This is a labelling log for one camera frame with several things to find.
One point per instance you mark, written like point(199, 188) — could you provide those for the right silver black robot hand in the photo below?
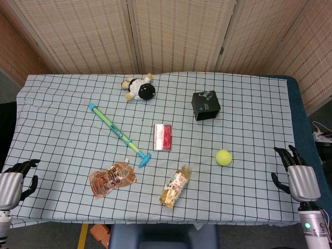
point(303, 181)

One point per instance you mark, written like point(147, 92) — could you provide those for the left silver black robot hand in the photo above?
point(9, 188)

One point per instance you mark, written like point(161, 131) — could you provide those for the yellow tennis ball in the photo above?
point(224, 157)

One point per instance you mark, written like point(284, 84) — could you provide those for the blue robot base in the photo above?
point(163, 236)

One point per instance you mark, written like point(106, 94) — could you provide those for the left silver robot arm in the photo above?
point(4, 225)

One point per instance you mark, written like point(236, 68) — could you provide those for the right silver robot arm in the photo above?
point(312, 228)

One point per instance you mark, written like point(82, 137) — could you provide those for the black open cardboard box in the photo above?
point(206, 106)

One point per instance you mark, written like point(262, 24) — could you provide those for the black object beside table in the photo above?
point(6, 129)

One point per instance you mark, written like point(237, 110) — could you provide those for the blue table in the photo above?
point(303, 116)

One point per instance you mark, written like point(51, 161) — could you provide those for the light blue checked tablecloth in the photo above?
point(64, 124)

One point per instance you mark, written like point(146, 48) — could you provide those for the orange plastic object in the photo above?
point(99, 234)

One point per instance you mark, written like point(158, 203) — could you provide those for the brown spout drink pouch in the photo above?
point(111, 179)

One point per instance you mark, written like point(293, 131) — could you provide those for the green blue water pump toy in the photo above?
point(114, 128)

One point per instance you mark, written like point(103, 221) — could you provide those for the tea bottle with floral label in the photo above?
point(175, 188)

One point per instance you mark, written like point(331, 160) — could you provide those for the red metal card case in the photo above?
point(163, 137)

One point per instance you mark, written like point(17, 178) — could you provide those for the plush doll with black hair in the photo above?
point(140, 86)

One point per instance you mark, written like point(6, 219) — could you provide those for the woven folding screen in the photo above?
point(176, 33)

